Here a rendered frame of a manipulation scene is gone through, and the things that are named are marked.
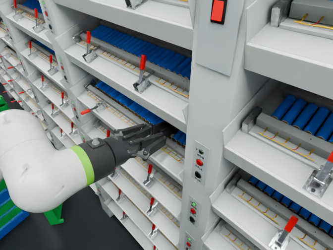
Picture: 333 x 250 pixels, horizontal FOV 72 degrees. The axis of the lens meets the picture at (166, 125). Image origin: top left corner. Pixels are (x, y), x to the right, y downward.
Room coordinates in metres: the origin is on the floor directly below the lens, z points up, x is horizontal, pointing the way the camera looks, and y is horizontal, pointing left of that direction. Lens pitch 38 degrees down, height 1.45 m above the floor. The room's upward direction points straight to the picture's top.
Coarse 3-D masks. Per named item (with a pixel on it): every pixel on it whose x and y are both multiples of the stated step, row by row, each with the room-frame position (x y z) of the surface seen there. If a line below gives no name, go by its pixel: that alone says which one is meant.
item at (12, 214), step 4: (16, 208) 0.82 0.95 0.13; (12, 212) 0.79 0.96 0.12; (16, 212) 0.81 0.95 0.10; (4, 216) 0.76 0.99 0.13; (8, 216) 0.77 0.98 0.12; (12, 216) 0.78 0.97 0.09; (0, 220) 0.73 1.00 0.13; (4, 220) 0.75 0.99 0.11; (8, 220) 0.76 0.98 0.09; (0, 224) 0.72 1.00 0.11; (4, 224) 0.74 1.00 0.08
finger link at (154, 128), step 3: (159, 123) 0.53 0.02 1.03; (162, 123) 0.53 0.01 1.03; (165, 123) 0.54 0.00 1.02; (168, 123) 0.55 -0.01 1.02; (153, 126) 0.51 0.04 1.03; (156, 126) 0.51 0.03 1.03; (159, 126) 0.52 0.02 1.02; (162, 126) 0.53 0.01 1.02; (165, 126) 0.54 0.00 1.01; (153, 129) 0.51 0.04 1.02; (156, 129) 0.51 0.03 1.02; (159, 129) 0.52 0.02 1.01; (153, 132) 0.51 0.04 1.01; (156, 132) 0.51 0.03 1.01
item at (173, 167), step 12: (84, 84) 0.86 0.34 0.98; (84, 96) 0.82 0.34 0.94; (108, 108) 0.73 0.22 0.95; (108, 120) 0.67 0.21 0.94; (120, 120) 0.66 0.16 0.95; (156, 156) 0.49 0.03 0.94; (168, 156) 0.48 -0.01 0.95; (168, 168) 0.44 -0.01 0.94; (180, 168) 0.44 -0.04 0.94; (180, 180) 0.40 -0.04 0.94
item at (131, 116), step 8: (88, 88) 0.83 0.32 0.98; (104, 96) 0.76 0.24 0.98; (112, 104) 0.71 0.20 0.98; (112, 112) 0.69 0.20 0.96; (120, 112) 0.68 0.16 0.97; (128, 112) 0.66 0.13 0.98; (136, 120) 0.62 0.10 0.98; (168, 144) 0.50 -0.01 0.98; (176, 144) 0.49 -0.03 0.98; (176, 152) 0.48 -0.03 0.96; (184, 152) 0.46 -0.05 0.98
